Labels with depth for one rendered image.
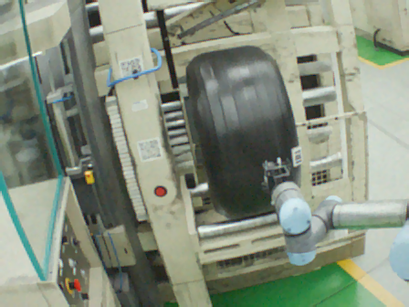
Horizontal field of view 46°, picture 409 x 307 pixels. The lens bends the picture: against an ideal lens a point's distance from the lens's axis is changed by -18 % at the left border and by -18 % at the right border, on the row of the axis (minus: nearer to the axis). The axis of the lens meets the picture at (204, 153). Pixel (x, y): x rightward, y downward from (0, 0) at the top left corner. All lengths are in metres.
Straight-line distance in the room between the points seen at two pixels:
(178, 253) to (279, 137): 0.65
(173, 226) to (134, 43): 0.68
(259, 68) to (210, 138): 0.27
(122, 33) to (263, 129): 0.53
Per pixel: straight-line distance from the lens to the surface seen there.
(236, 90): 1.70
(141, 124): 1.83
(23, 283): 1.34
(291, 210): 1.29
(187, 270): 2.15
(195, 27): 2.13
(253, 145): 1.68
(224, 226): 1.95
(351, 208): 1.39
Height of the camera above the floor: 2.03
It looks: 27 degrees down
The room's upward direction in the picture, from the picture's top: 12 degrees counter-clockwise
